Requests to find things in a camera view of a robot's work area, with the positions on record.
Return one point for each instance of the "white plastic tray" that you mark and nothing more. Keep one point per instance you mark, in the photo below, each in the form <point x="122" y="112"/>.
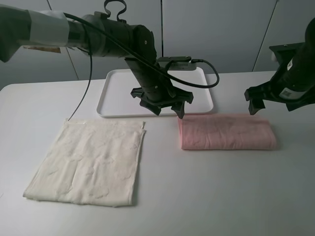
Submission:
<point x="117" y="102"/>

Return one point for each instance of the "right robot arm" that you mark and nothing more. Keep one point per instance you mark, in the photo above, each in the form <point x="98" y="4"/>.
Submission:
<point x="307" y="37"/>

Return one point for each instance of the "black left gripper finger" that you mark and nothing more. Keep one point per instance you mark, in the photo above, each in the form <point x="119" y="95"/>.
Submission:
<point x="179" y="109"/>
<point x="154" y="109"/>

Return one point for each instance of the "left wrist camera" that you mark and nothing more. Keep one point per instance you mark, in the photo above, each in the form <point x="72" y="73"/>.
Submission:
<point x="177" y="63"/>

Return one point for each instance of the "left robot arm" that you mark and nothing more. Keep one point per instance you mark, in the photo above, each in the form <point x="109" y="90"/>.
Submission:
<point x="97" y="36"/>

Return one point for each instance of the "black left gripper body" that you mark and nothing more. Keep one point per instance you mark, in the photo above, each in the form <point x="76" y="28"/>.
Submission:
<point x="155" y="88"/>

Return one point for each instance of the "cream white towel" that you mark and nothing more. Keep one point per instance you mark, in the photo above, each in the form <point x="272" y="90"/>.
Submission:
<point x="91" y="162"/>

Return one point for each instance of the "pink towel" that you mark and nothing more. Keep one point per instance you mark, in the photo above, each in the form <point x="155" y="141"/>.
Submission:
<point x="226" y="132"/>

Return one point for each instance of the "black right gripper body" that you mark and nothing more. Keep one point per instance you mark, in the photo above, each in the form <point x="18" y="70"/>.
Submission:
<point x="294" y="82"/>

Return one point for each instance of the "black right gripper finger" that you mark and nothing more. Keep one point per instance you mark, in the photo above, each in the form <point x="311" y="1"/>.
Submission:
<point x="256" y="105"/>

